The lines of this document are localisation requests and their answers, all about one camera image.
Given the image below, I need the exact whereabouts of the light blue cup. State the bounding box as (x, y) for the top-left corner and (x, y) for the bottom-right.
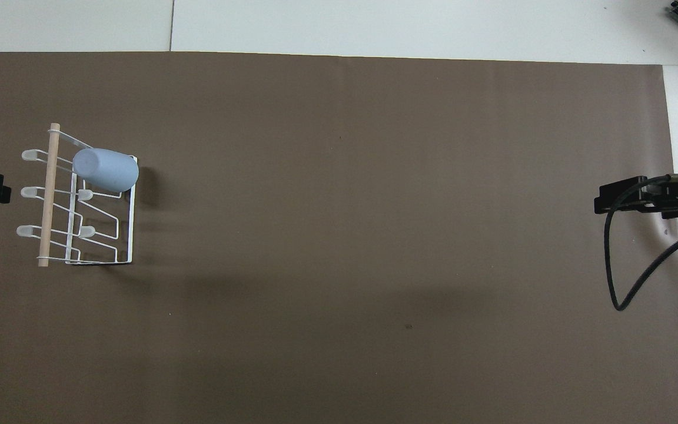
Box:
(72, 148), (139, 193)

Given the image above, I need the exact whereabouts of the black cable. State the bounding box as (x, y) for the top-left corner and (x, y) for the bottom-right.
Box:
(604, 174), (678, 312)

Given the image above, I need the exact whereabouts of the white wire cup holder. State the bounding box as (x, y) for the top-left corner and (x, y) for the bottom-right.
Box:
(16, 122), (138, 268)

